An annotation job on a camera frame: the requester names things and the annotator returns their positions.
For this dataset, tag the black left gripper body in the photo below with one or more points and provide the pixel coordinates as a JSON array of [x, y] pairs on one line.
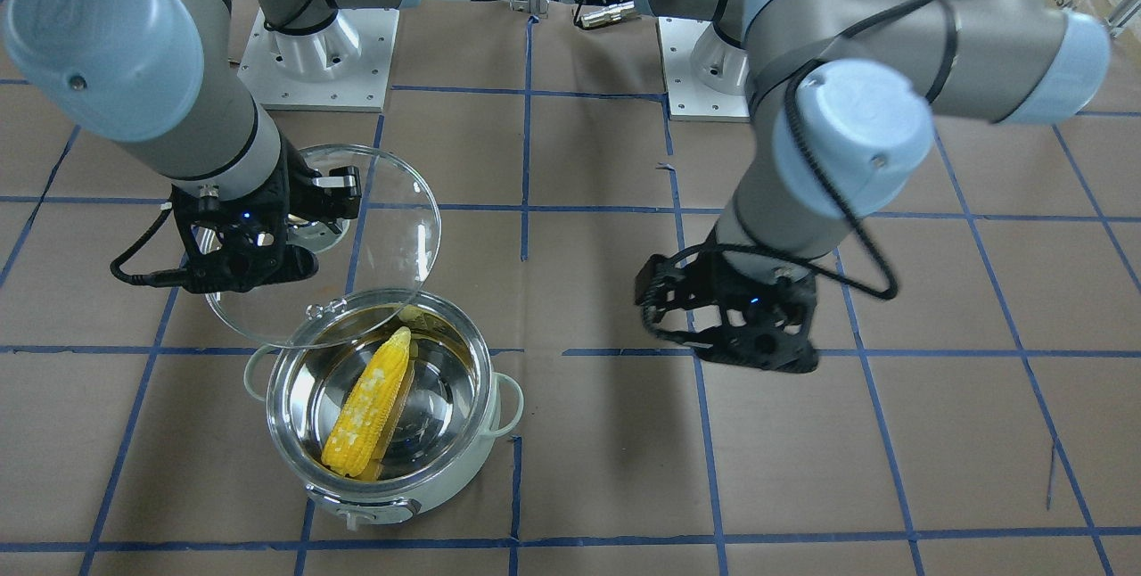
[[704, 283]]

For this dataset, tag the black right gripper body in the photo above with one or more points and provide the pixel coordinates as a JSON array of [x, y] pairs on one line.
[[299, 186]]

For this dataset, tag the glass pot lid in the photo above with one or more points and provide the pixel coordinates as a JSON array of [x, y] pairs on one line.
[[369, 267]]

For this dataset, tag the yellow corn cob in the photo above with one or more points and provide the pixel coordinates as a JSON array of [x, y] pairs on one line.
[[364, 427]]

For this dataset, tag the white steel cooking pot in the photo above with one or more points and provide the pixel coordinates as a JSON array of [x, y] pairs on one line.
[[458, 405]]

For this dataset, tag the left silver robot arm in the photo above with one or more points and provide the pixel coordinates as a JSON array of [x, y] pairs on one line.
[[841, 96]]

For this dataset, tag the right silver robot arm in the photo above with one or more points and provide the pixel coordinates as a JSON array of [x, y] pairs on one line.
[[152, 76]]

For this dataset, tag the brown paper table cover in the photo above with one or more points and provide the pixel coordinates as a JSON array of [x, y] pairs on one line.
[[985, 421]]

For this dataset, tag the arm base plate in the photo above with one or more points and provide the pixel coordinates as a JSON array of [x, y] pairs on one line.
[[342, 68], [703, 73]]

